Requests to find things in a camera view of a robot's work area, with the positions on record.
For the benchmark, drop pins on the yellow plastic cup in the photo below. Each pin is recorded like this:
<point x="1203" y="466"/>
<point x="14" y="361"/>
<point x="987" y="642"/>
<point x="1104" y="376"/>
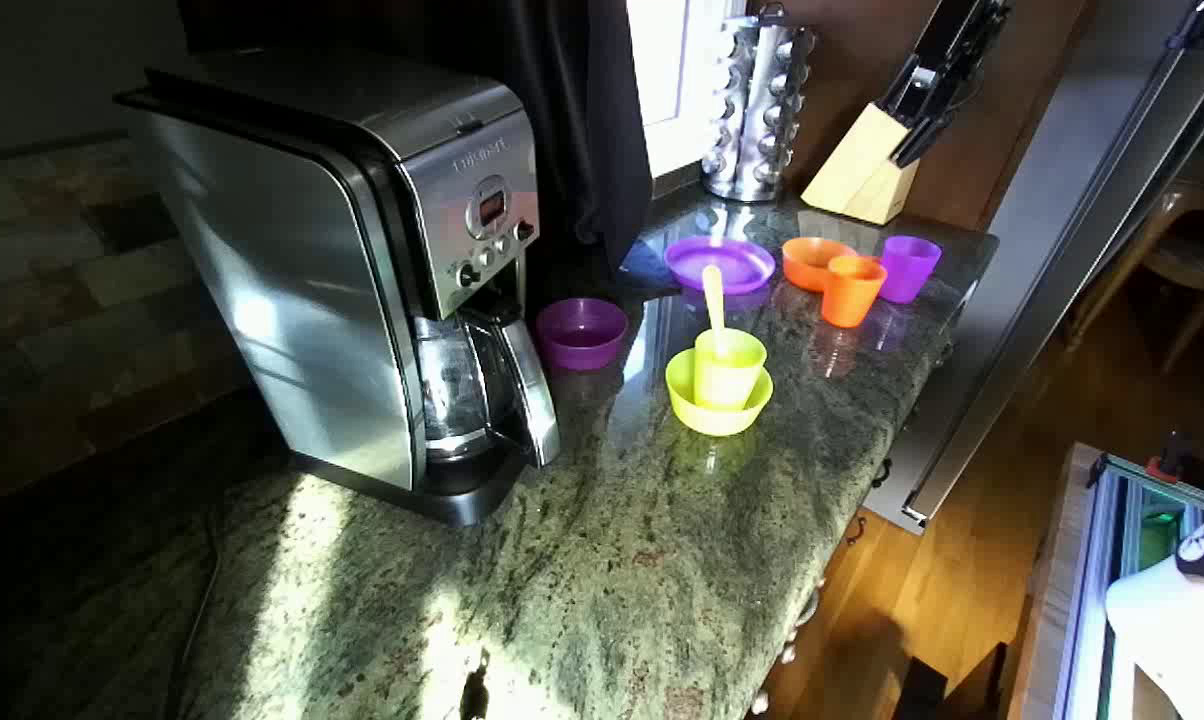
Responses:
<point x="731" y="372"/>

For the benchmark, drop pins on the yellow plastic bowl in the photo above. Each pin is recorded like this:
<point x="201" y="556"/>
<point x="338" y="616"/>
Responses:
<point x="714" y="417"/>

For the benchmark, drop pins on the orange plastic bowl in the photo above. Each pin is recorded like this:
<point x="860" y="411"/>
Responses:
<point x="805" y="263"/>

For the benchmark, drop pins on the orange plastic cup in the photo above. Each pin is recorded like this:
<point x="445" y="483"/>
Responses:
<point x="851" y="299"/>

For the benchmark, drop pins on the purple plastic cup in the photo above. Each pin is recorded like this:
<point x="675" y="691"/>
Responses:
<point x="911" y="271"/>

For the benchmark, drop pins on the glass coffee carafe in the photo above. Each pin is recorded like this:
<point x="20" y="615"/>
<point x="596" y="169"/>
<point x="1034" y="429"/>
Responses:
<point x="457" y="387"/>

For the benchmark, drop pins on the purple plastic plate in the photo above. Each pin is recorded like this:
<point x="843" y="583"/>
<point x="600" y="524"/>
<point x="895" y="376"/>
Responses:
<point x="740" y="263"/>

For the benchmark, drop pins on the stainless steel coffee maker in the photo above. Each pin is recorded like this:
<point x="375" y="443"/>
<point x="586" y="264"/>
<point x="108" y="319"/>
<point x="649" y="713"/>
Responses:
<point x="293" y="254"/>

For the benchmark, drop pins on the stainless steel refrigerator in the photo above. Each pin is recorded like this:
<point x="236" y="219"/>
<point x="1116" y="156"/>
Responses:
<point x="1064" y="240"/>

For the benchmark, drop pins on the white storage cart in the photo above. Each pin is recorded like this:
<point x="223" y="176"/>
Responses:
<point x="1121" y="602"/>

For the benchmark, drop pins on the wooden chair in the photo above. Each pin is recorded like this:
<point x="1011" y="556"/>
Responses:
<point x="1195" y="263"/>

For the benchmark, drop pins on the window with white frame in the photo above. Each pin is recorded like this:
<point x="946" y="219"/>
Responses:
<point x="680" y="72"/>

